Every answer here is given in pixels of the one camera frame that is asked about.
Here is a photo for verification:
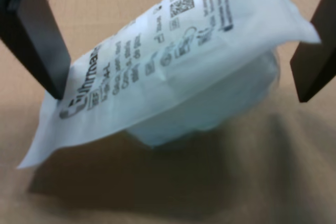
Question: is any white printed cotton packet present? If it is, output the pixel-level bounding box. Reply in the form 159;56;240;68
16;0;322;170

